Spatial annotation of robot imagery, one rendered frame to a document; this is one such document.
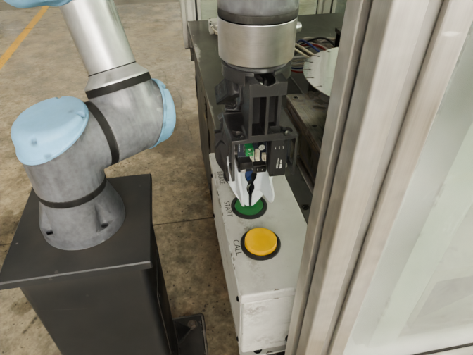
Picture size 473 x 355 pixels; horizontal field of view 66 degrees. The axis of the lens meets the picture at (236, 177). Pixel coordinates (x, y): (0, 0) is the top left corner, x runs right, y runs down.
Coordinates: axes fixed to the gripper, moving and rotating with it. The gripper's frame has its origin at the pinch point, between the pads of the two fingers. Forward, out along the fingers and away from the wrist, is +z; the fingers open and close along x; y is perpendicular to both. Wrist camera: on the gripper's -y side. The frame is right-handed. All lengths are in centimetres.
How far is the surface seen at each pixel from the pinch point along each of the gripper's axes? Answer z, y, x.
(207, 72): 16, -81, 3
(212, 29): 13, -116, 10
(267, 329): 9.9, 14.5, -0.5
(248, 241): 0.7, 7.9, -1.7
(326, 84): -3.7, -24.2, 20.4
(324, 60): -3.7, -35.4, 24.1
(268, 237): 0.7, 7.6, 0.9
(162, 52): 90, -309, -15
